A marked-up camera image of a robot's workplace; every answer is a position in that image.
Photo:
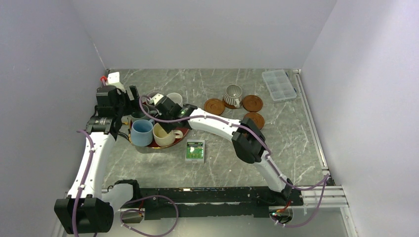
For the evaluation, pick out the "mauve ceramic mug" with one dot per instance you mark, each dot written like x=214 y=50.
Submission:
x=152 y=95

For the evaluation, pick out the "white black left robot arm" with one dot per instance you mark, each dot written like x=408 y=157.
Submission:
x=86 y=209

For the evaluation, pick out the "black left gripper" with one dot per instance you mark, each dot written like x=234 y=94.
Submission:
x=131 y=107

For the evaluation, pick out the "clear plastic organizer box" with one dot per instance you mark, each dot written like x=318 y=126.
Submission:
x=279 y=85

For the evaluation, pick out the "white ceramic mug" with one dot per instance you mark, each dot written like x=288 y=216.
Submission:
x=176 y=98

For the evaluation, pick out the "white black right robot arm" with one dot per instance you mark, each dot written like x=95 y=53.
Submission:
x=248 y=141

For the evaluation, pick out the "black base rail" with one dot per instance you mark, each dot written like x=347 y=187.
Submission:
x=256 y=201

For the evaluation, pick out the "light blue ceramic mug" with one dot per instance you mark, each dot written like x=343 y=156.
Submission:
x=142 y=132

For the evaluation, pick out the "cream ribbed ceramic mug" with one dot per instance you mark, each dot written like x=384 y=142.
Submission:
x=164 y=139

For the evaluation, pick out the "green label plastic box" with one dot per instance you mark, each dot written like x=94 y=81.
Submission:
x=195 y=151

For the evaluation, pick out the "aluminium frame rail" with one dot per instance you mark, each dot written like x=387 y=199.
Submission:
x=334 y=213

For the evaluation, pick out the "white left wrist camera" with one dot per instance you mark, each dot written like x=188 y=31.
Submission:
x=113 y=79

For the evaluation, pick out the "dark red round tray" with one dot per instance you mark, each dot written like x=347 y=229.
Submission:
x=154 y=144

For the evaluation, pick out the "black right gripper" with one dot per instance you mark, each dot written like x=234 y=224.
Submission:
x=167 y=127

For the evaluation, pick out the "brown wooden coaster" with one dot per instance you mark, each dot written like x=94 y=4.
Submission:
x=257 y=118
x=214 y=106
x=228 y=105
x=252 y=103

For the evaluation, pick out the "grey ribbed ceramic cup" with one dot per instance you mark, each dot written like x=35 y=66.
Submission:
x=233 y=95

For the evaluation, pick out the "grey-green ceramic mug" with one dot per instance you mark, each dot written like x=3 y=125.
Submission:
x=138 y=115

